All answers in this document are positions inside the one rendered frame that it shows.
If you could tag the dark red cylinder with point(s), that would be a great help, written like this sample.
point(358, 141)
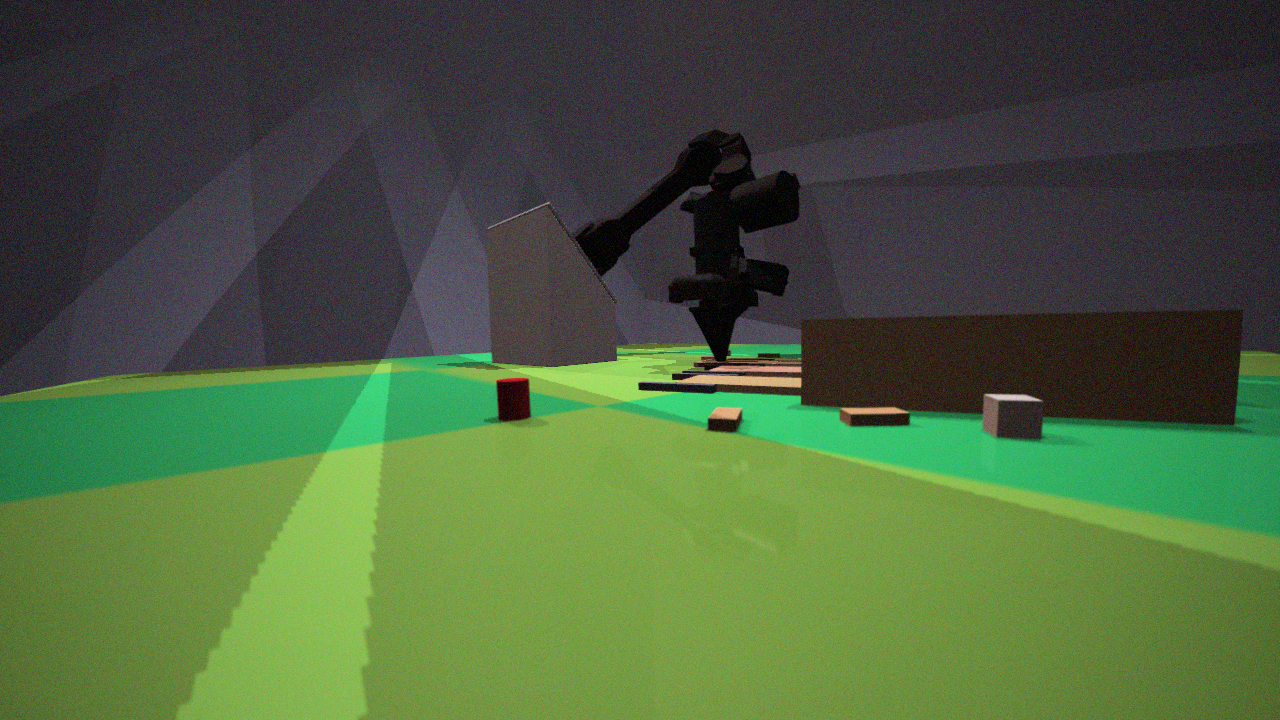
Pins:
point(513, 398)

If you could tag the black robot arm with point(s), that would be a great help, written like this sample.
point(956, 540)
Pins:
point(737, 199)

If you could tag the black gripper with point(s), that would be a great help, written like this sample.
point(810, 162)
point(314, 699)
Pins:
point(721, 304)

